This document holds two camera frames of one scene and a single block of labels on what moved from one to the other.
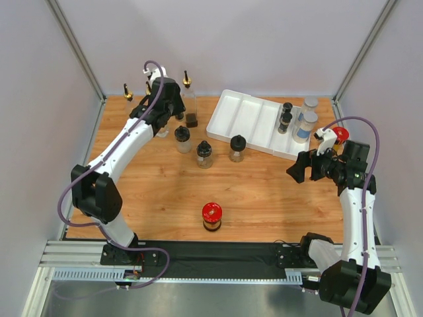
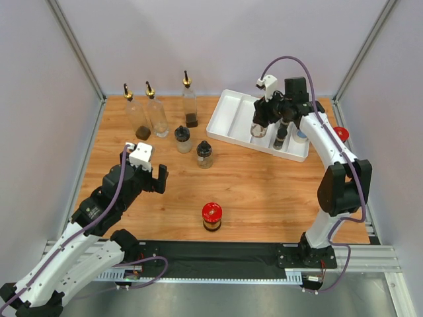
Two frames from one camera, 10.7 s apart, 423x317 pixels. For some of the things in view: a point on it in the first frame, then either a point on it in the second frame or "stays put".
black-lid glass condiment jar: x=238 y=144 -> x=258 y=130
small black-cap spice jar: x=180 y=116 -> x=281 y=133
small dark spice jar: x=284 y=121 stays put
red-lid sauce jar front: x=211 y=214 stays put
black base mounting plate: x=206 y=259 stays put
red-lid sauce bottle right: x=342 y=135 stays put
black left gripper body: x=175 y=107 -> x=143 y=179
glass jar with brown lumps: x=204 y=155 stays put
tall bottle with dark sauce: x=189 y=103 stays put
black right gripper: x=316 y=164 -> x=264 y=110
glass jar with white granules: x=183 y=139 stays put
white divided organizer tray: x=256 y=121 stays put
